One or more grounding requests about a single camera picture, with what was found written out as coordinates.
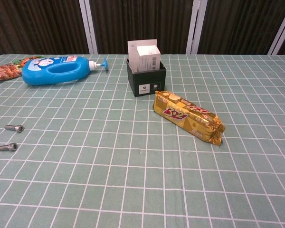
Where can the white carton in box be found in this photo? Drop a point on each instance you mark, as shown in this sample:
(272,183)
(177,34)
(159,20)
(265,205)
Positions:
(132,54)

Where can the orange green snack packet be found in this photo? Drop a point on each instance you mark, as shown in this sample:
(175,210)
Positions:
(4,71)

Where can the black open cardboard box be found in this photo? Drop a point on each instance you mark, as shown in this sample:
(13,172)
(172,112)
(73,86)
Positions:
(145,80)

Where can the small white barcode carton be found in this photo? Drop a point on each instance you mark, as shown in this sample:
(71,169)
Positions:
(148,61)

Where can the gold cracker packet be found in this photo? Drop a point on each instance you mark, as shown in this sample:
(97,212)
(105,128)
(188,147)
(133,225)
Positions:
(180,114)

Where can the green checked tablecloth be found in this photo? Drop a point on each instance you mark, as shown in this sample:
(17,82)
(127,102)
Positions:
(109,178)

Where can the white partition frame post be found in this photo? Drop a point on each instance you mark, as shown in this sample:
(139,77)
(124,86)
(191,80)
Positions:
(195,28)
(89,28)
(279,35)

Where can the blue pump detergent bottle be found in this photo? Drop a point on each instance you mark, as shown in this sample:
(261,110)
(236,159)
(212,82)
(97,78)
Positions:
(38,71)

